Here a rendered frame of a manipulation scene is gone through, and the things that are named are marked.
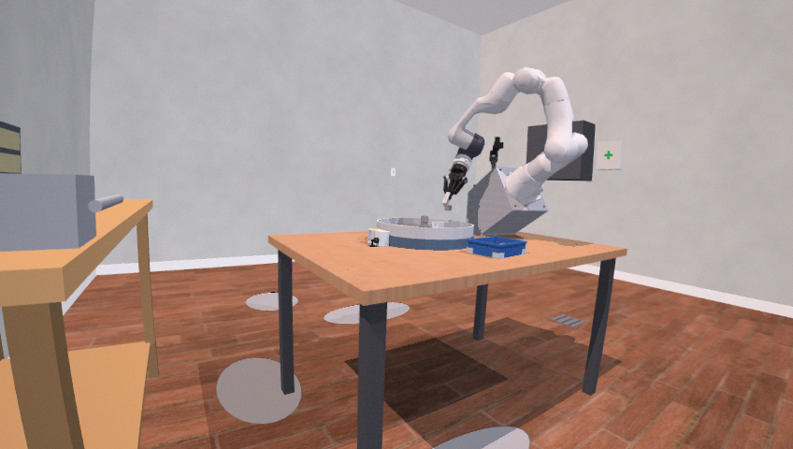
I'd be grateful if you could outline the blue crate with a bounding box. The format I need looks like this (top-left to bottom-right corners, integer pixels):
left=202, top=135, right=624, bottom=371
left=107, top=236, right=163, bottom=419
left=467, top=236, right=527, bottom=259

